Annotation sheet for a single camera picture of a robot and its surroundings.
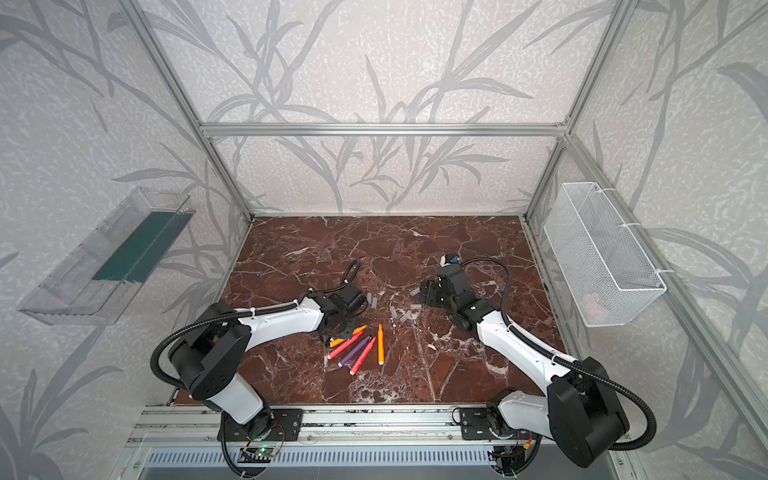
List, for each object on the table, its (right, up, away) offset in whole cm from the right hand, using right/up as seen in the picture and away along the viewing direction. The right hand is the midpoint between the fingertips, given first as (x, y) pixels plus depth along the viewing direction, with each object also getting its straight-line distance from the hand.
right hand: (428, 284), depth 86 cm
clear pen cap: (-3, -4, +12) cm, 14 cm away
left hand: (-25, -15, +4) cm, 29 cm away
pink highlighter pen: (-25, -18, +1) cm, 30 cm away
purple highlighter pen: (-23, -21, -2) cm, 31 cm away
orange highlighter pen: (-27, -17, 0) cm, 32 cm away
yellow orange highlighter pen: (-14, -18, +1) cm, 23 cm away
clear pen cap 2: (-7, -11, +7) cm, 15 cm away
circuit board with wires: (-43, -39, -15) cm, 60 cm away
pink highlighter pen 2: (-19, -20, -2) cm, 28 cm away
